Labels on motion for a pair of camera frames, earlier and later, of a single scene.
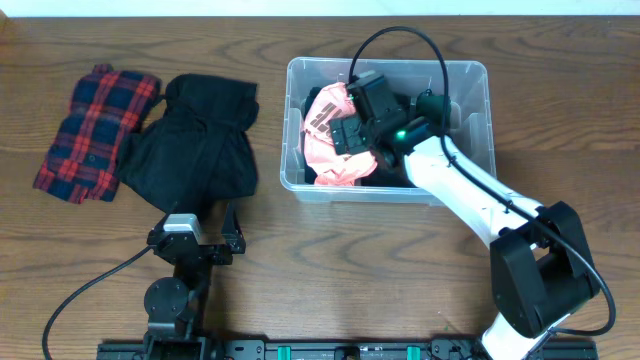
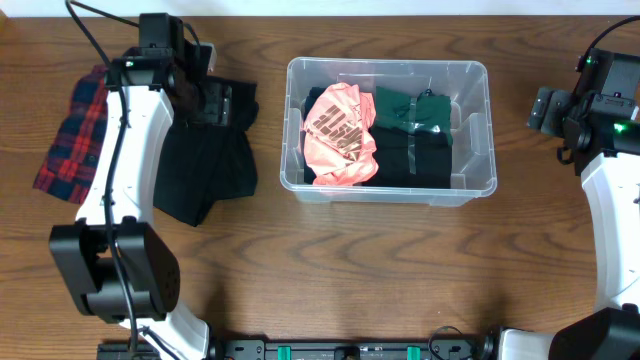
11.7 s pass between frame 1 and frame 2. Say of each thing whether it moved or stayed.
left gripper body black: moved
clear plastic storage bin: stayed
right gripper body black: moved
